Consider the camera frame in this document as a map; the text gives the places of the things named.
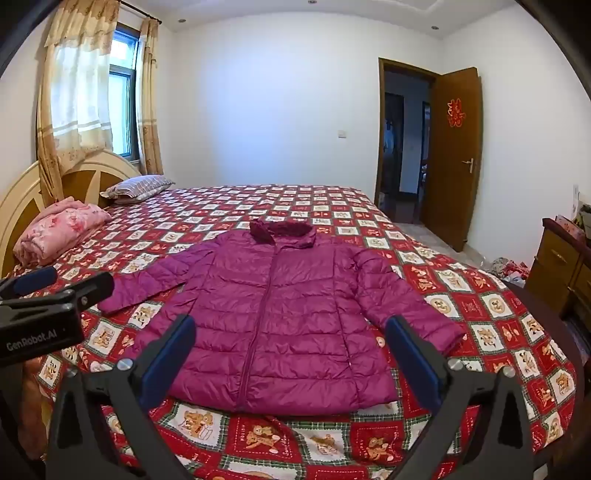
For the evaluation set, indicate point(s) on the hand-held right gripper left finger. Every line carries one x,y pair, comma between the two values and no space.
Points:
168,355

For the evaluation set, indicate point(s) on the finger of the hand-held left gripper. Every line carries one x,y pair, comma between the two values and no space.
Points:
94,290
32,280

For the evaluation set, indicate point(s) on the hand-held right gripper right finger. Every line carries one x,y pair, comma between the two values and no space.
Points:
415,355

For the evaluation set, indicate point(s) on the magenta puffer jacket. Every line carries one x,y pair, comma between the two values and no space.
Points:
286,323

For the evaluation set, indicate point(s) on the person's left forearm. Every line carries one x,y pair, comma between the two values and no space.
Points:
34,406

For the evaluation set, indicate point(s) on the pink floral folded quilt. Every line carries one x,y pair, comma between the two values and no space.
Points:
60,230

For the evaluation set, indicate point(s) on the beige wooden headboard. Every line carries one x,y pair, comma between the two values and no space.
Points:
18,198

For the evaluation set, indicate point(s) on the striped pillow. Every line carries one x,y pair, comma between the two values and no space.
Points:
138,187

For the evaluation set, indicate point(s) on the beige patterned curtain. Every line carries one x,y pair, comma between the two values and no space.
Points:
151,115
48,138

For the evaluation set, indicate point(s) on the brown wooden cabinet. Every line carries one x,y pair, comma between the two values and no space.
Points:
554,258

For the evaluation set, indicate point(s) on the red printed bedspread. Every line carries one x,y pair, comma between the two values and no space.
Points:
323,207

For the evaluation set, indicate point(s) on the brown wooden door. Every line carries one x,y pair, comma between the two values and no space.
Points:
450,184

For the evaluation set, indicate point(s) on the window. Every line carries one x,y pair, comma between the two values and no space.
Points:
121,106

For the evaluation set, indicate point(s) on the white sheer curtain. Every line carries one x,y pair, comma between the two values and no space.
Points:
83,101

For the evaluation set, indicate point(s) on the red paper door decoration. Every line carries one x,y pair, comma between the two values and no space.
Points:
454,111

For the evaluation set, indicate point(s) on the dark curtain rod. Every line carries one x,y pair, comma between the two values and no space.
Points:
143,14

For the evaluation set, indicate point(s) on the dark wooden bed frame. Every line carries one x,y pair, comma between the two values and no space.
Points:
545,304

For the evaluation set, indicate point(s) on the brown door frame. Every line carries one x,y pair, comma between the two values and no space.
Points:
381,138

